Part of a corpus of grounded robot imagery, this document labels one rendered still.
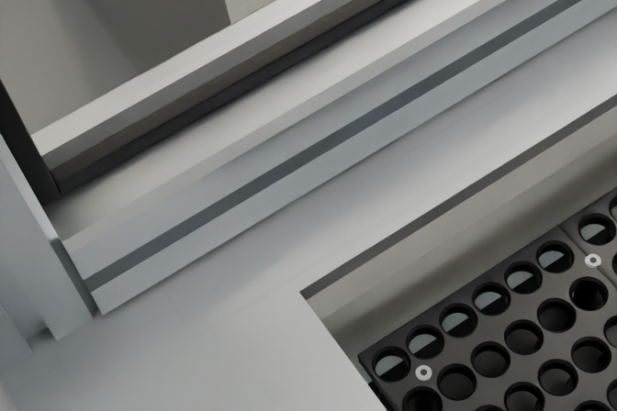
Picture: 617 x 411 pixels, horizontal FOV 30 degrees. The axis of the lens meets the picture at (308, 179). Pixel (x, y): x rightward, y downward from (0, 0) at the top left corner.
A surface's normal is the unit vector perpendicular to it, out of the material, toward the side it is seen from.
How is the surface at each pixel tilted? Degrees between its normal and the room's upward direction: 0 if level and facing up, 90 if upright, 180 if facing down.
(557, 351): 0
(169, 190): 45
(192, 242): 90
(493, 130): 0
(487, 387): 0
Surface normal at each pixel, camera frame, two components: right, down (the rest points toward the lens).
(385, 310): -0.10, -0.54
